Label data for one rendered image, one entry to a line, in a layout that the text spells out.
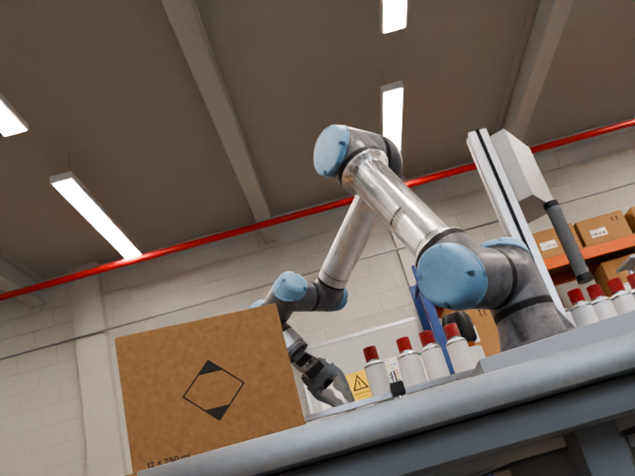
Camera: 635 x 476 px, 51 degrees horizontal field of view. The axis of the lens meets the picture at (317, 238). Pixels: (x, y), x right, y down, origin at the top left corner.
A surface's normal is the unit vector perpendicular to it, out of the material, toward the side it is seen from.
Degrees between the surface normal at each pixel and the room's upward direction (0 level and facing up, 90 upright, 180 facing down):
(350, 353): 90
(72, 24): 180
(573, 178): 90
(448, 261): 97
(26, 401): 90
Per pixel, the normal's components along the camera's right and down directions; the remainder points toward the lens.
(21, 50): 0.25, 0.88
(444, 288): -0.70, 0.01
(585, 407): -0.09, -0.39
